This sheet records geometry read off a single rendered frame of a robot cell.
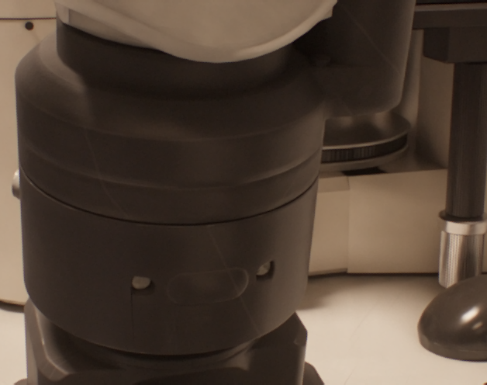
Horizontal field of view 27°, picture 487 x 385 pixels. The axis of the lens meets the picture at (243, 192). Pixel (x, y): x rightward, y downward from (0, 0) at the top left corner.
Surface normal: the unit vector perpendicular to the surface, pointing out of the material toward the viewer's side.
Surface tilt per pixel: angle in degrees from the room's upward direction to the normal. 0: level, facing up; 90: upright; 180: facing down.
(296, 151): 100
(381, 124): 0
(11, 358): 0
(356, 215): 90
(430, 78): 90
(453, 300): 34
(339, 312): 0
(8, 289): 90
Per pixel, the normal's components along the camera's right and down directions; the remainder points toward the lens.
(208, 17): 0.25, 0.47
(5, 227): -0.33, 0.26
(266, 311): 0.67, 0.39
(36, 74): -0.58, -0.52
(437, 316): -0.71, -0.56
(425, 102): -0.95, 0.09
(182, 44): -0.12, 0.92
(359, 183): 0.15, -0.18
